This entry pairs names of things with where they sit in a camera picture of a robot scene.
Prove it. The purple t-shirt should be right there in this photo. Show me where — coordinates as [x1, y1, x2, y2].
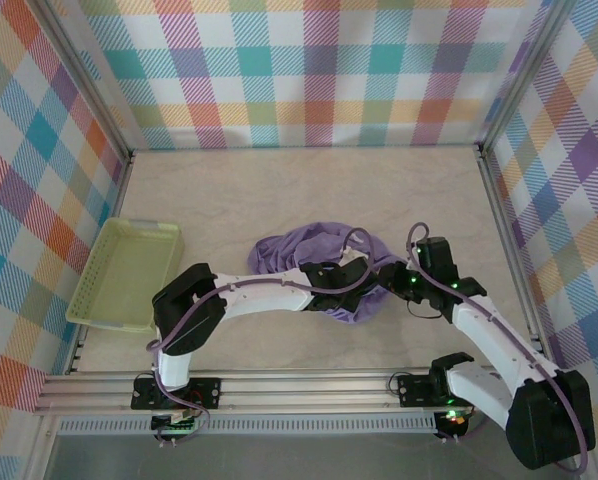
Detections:
[247, 220, 406, 327]

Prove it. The pale green plastic basket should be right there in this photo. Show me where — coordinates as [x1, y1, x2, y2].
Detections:
[64, 216, 187, 336]

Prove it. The grey slotted cable duct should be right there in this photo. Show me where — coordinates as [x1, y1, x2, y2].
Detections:
[57, 416, 439, 436]

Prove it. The aluminium mounting rail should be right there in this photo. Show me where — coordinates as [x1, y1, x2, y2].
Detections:
[32, 368, 588, 416]

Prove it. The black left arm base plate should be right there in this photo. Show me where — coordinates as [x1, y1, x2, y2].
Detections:
[130, 375, 222, 411]

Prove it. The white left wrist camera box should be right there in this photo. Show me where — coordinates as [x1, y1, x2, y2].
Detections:
[339, 245, 371, 267]

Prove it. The aluminium frame post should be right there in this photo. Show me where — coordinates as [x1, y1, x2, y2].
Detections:
[37, 0, 133, 162]
[477, 0, 569, 152]

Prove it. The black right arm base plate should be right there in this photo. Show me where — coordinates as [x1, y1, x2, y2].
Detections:
[397, 372, 453, 408]

